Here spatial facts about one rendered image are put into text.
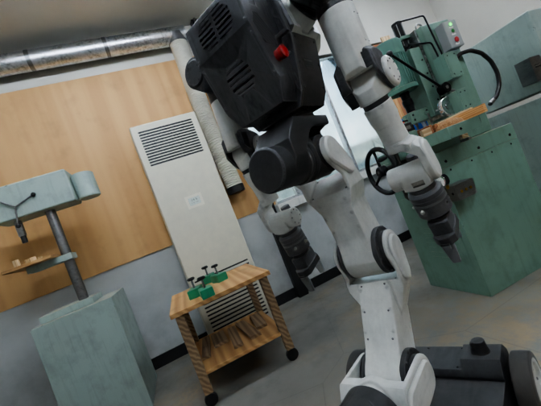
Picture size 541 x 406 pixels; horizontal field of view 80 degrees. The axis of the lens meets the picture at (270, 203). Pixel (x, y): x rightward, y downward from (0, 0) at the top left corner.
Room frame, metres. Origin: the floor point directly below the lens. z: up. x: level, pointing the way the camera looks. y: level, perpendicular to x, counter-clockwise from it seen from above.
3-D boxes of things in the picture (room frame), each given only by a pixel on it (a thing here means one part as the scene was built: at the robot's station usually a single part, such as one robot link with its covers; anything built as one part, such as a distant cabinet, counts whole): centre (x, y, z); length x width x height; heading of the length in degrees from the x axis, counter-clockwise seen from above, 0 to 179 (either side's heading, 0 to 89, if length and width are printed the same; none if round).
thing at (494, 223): (1.98, -1.10, 0.35); 0.58 x 0.45 x 0.71; 105
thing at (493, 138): (1.98, -1.11, 0.76); 0.57 x 0.45 x 0.09; 105
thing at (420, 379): (0.90, -0.12, 0.28); 0.21 x 0.20 x 0.13; 140
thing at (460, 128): (1.86, -0.90, 0.87); 0.61 x 0.30 x 0.06; 15
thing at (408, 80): (1.94, -0.99, 1.35); 0.18 x 0.18 x 0.31
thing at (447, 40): (1.89, -1.33, 1.40); 0.10 x 0.06 x 0.16; 105
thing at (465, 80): (2.02, -1.27, 1.16); 0.22 x 0.22 x 0.72; 15
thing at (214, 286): (2.04, 0.51, 0.32); 0.66 x 0.57 x 0.64; 17
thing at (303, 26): (0.90, -0.13, 1.23); 0.34 x 0.30 x 0.36; 50
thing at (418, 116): (1.95, -1.01, 1.03); 0.14 x 0.07 x 0.09; 105
